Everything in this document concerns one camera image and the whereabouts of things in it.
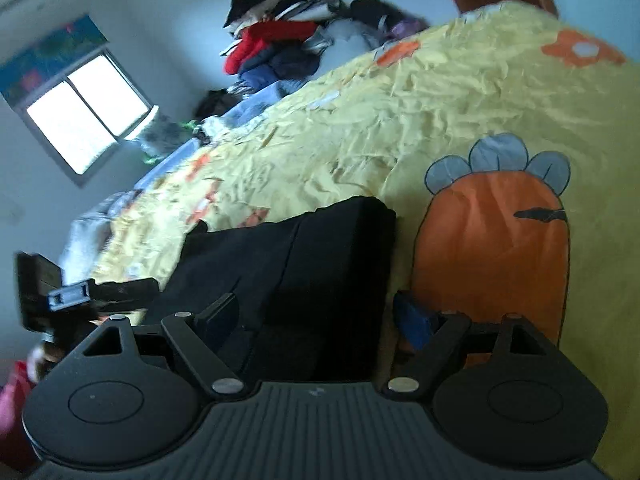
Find black pants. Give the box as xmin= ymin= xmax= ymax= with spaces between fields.
xmin=144 ymin=196 xmax=396 ymax=384

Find grey white crumpled blanket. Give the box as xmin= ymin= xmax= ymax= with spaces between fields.
xmin=58 ymin=191 xmax=134 ymax=285

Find yellow floral bed quilt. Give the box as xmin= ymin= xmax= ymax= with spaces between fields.
xmin=91 ymin=2 xmax=639 ymax=479

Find blue bed sheet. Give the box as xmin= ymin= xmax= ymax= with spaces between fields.
xmin=132 ymin=80 xmax=305 ymax=191

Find red puffy jacket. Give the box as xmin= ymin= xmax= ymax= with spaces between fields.
xmin=224 ymin=21 xmax=318 ymax=75

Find navy blue jacket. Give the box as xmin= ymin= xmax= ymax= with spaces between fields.
xmin=239 ymin=46 xmax=320 ymax=90

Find purple bag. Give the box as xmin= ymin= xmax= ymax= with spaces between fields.
xmin=390 ymin=16 xmax=430 ymax=40

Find grey garment on pile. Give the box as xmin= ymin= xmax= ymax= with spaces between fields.
xmin=303 ymin=20 xmax=381 ymax=65

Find white and striped folded clothes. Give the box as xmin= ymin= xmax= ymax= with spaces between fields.
xmin=224 ymin=0 xmax=348 ymax=36

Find black backpack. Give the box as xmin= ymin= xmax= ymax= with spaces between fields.
xmin=349 ymin=0 xmax=402 ymax=29

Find window with white frame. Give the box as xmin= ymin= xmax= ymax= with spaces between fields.
xmin=15 ymin=48 xmax=155 ymax=188

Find black bag by wall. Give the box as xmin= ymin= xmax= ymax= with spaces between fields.
xmin=193 ymin=89 xmax=241 ymax=122

